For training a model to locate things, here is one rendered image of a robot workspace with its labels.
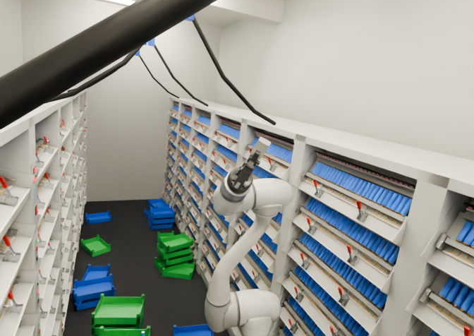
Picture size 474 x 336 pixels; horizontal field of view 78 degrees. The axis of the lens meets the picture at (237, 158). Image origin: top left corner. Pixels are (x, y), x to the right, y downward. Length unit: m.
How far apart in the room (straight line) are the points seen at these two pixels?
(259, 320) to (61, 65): 1.27
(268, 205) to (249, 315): 0.52
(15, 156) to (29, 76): 1.06
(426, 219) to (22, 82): 1.07
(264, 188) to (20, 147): 0.85
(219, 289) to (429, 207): 0.79
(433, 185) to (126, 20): 1.00
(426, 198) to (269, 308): 0.74
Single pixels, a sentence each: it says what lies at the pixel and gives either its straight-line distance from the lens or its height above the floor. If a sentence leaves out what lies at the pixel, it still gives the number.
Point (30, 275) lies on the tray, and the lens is 1.45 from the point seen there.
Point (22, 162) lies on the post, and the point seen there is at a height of 1.57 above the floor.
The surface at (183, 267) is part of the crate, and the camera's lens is 3.44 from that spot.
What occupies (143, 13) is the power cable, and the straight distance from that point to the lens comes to 0.22.
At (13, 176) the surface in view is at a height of 1.52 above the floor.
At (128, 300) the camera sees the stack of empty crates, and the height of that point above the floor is 0.35.
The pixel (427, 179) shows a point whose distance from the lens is 1.10.
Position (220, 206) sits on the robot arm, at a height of 1.52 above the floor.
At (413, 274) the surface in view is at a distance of 1.18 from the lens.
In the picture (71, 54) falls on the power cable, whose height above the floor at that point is 1.90.
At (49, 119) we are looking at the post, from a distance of 1.94.
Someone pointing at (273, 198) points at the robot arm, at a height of 1.56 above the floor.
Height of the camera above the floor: 1.89
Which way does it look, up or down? 12 degrees down
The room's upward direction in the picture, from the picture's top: 7 degrees clockwise
